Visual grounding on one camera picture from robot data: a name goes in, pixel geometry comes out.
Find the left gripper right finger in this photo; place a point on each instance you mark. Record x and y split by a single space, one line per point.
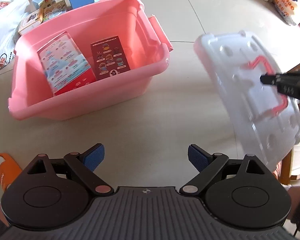
207 163

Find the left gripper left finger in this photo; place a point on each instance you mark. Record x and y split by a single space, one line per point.
91 158

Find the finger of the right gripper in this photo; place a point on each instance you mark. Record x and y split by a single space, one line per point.
274 79

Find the white bin lid red handle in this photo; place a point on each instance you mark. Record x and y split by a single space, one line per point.
266 123

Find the large pink figure box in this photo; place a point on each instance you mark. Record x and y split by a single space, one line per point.
64 65

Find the maroon blind box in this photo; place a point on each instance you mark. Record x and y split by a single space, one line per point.
109 58

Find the pink plastic storage bin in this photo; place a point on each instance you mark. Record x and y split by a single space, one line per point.
144 45

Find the orange printed snack bag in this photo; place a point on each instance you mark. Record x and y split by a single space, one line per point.
287 10

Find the orange left slipper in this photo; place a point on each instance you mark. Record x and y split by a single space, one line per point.
9 170

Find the white cardboard box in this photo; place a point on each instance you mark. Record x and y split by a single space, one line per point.
31 21

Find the yellow green small box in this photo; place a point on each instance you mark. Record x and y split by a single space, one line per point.
55 10

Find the light blue small box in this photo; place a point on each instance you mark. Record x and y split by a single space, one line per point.
43 3

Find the white printed plastic bag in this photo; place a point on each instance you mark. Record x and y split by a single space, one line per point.
11 14

